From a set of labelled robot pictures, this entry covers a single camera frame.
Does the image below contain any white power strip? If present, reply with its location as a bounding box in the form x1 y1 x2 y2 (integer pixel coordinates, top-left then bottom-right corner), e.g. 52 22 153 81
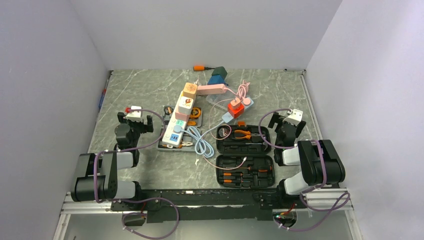
162 92 188 148

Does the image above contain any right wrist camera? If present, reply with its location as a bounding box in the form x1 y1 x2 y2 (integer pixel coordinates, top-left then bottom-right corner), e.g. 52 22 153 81
283 109 303 126

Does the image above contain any pink cube socket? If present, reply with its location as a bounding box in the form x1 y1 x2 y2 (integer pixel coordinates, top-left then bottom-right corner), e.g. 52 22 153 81
174 111 190 122

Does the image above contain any beige cube socket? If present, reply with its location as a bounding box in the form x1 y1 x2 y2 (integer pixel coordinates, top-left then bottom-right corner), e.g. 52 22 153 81
181 82 198 100

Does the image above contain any light blue cable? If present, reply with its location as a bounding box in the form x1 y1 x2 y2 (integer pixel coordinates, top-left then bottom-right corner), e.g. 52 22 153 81
180 119 226 159

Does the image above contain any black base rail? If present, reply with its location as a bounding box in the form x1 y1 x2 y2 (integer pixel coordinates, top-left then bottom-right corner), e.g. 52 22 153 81
110 188 305 223

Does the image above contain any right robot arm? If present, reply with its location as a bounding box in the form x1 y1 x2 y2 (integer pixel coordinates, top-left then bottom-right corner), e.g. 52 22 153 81
268 109 346 208

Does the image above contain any grey tool tray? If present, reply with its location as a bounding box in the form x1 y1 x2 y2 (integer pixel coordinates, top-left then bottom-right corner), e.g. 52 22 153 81
156 105 202 152

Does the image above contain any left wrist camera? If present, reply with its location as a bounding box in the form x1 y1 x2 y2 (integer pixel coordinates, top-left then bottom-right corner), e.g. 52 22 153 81
124 105 143 122

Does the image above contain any light blue power strip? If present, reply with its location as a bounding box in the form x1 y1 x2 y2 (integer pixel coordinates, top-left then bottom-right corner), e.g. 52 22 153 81
221 97 254 123

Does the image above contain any green cube socket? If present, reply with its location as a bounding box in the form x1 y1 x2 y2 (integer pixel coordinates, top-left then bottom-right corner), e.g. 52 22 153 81
211 66 228 79

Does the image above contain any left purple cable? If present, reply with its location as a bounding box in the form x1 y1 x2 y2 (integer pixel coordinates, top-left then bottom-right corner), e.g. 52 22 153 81
93 109 180 240

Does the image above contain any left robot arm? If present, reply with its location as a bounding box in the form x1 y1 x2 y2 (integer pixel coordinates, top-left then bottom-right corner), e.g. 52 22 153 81
70 112 154 210

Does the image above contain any blue cube socket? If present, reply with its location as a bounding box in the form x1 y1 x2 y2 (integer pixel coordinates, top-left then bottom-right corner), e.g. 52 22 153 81
207 75 228 86

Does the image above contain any white cube socket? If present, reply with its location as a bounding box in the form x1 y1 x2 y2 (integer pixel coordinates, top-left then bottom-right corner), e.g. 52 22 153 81
177 96 194 116

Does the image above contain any thin pink wire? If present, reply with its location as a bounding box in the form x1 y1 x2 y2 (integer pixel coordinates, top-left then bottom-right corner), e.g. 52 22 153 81
196 97 248 171

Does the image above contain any red cube socket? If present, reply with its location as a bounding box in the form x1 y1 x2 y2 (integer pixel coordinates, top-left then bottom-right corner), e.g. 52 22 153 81
227 103 245 119

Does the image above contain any pink charger plug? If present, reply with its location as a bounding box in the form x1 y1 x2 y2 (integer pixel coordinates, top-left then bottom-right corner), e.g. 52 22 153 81
228 98 244 112

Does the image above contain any orange handled screwdriver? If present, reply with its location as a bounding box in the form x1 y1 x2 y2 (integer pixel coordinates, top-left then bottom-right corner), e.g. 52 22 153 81
192 65 215 72

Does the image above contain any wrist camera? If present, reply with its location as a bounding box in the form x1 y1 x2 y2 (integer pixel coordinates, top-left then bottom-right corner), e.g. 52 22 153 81
283 109 303 126
124 105 143 122

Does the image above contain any black tool case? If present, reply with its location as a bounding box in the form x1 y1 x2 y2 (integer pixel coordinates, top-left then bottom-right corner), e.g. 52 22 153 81
214 123 275 189

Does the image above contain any clear plastic screw box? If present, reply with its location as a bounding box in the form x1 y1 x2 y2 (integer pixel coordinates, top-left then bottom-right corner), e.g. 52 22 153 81
206 91 236 107

